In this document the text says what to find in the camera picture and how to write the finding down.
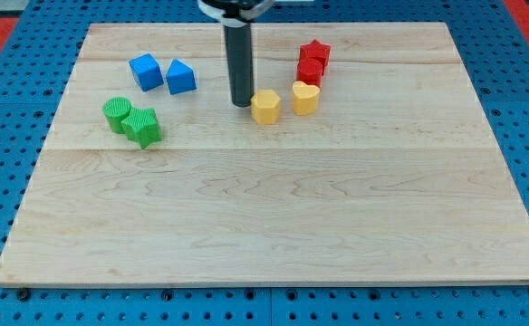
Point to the light wooden board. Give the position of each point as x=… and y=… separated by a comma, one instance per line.
x=396, y=179

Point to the blue triangular prism block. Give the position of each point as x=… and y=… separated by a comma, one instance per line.
x=180, y=78

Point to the yellow heart block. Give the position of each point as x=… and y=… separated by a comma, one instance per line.
x=305, y=98

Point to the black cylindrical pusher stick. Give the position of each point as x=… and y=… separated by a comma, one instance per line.
x=239, y=56

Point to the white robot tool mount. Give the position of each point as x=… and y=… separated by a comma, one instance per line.
x=234, y=13

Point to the yellow hexagon block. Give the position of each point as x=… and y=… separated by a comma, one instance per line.
x=265, y=107

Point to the green cylinder block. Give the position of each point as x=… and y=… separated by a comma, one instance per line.
x=116, y=110

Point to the red cylinder block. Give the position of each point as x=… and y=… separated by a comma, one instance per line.
x=309, y=71

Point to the red star block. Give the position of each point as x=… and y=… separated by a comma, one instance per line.
x=317, y=51

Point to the blue cube block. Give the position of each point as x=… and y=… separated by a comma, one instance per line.
x=146, y=72

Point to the green star block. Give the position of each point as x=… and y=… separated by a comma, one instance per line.
x=142, y=127

